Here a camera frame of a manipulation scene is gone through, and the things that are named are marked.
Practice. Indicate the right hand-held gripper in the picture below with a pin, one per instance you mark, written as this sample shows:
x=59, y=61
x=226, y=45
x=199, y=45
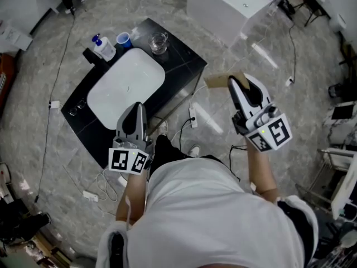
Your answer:
x=279, y=133

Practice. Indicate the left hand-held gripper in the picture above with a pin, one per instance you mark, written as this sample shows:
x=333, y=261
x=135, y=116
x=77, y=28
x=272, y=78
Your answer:
x=120, y=160

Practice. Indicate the tan cloth piece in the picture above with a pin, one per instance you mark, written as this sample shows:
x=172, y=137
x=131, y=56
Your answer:
x=217, y=80

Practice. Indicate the clear glass tumbler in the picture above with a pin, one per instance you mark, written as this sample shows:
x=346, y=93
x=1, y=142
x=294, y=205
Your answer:
x=158, y=43

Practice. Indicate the person's left forearm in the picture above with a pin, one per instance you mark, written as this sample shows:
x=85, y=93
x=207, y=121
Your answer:
x=135, y=194

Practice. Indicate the person's right forearm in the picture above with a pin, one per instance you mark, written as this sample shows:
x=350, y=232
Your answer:
x=260, y=172

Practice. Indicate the blue plastic cup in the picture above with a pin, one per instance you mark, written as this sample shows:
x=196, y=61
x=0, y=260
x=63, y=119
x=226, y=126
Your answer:
x=124, y=40

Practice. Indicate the person's left white shoe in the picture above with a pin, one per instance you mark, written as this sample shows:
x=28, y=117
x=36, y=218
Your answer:
x=162, y=126

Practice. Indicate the person's white shoe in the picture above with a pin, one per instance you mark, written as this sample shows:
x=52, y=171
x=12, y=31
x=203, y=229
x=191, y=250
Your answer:
x=194, y=150
x=162, y=126

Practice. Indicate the white plug socket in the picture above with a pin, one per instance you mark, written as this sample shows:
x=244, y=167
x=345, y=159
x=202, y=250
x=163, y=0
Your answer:
x=290, y=80

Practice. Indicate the white sink basin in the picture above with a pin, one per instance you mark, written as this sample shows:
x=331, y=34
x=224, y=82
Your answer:
x=125, y=88

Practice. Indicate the person's black shorts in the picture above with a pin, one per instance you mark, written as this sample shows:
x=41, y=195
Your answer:
x=167, y=152

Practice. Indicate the black eyeglasses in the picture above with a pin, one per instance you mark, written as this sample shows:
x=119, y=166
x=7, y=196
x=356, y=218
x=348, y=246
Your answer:
x=77, y=107

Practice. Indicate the white power strip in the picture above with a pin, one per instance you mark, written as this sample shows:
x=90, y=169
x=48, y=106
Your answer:
x=193, y=117

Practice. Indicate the person's right white shoe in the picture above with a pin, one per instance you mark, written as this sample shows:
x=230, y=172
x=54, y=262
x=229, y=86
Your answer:
x=194, y=150

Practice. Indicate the black vanity cabinet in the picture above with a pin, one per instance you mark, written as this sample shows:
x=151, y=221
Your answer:
x=184, y=63

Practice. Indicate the flat white power adapter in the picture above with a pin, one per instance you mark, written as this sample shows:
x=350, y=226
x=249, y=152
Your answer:
x=90, y=195

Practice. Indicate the black faucet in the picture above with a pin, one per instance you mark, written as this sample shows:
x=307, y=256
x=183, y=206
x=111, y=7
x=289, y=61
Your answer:
x=92, y=56

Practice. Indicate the white pump soap bottle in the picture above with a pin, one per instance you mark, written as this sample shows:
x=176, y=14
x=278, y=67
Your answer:
x=104, y=48

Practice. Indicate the white bathtub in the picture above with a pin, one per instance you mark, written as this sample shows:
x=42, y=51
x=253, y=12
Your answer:
x=223, y=10

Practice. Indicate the black tablet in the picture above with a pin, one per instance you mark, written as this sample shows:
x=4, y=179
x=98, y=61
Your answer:
x=341, y=112

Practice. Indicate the marble side table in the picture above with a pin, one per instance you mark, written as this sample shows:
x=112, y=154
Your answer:
x=338, y=130

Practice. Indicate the metal rack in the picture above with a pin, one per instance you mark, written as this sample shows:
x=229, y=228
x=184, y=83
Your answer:
x=332, y=172

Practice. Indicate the person's white shirt torso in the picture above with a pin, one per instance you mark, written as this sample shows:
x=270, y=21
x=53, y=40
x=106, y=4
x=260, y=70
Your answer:
x=209, y=219

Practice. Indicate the black bag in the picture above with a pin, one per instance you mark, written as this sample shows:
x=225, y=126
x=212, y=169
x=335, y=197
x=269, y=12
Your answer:
x=25, y=222

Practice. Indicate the white cardboard box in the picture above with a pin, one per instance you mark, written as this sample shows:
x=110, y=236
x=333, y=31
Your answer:
x=14, y=35

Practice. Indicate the small white wall adapter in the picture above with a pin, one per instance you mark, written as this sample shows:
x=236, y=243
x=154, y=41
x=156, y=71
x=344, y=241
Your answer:
x=55, y=104

